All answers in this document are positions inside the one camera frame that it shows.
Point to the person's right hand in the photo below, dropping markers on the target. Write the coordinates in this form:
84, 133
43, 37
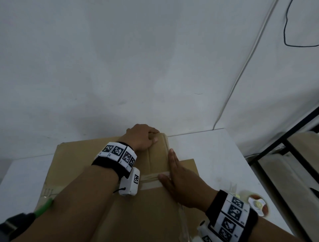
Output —
189, 189

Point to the person's left hand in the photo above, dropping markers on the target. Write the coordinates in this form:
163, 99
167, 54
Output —
139, 137

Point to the brown cardboard box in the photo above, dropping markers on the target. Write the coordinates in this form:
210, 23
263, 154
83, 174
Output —
139, 219

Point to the clear tape roll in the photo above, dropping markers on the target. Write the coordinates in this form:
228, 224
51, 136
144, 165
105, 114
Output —
250, 194

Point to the yellow white tape dispenser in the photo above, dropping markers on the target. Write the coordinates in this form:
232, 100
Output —
259, 205

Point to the person's left forearm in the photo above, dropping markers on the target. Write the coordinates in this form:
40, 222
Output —
74, 204

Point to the person's right forearm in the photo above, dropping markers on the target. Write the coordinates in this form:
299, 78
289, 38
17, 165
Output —
269, 231

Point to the beige shelf board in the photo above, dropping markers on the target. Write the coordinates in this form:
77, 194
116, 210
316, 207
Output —
306, 147
281, 179

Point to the black metal shelf rack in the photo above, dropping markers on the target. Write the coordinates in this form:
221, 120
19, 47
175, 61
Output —
281, 140

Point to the green shirt sleeve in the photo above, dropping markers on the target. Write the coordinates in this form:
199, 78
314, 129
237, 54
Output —
43, 208

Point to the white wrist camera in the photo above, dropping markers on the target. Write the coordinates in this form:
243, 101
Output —
205, 234
129, 184

